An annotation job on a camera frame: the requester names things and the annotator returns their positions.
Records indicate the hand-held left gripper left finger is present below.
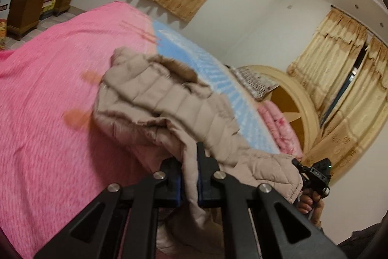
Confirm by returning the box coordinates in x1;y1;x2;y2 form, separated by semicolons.
33;157;185;259

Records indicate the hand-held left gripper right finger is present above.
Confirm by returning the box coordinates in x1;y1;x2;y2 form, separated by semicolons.
196;141;348;259

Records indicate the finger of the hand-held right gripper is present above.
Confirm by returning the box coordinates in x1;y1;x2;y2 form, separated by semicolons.
291;158;310;176

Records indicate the beige quilted jacket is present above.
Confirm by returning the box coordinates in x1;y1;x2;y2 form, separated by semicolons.
91;47;304;256

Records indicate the person's right hand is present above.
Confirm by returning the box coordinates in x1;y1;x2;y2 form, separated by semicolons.
298;186;324;228

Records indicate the pink folded quilt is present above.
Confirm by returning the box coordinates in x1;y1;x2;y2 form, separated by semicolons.
256;101;304;159

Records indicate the cream wooden headboard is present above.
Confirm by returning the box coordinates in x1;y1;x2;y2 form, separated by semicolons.
238;65;321;160

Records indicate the person's dark clothing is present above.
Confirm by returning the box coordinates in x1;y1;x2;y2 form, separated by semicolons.
337;223;384;259

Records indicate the patterned pillow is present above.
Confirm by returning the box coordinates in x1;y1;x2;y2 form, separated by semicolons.
229;66;280;102

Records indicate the narrow beige patterned curtain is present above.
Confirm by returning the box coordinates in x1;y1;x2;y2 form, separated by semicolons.
286;7;388;184

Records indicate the blue dotted bed sheet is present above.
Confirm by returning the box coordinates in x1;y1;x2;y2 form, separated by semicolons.
150;19;281;155

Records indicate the pink bedspread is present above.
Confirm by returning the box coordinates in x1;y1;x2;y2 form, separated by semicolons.
0;1;171;254

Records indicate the stack of colourful boxes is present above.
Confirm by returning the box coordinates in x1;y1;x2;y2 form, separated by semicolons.
39;0;60;22

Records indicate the colourful snack bag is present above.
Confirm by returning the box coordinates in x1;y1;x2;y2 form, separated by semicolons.
0;19;8;50

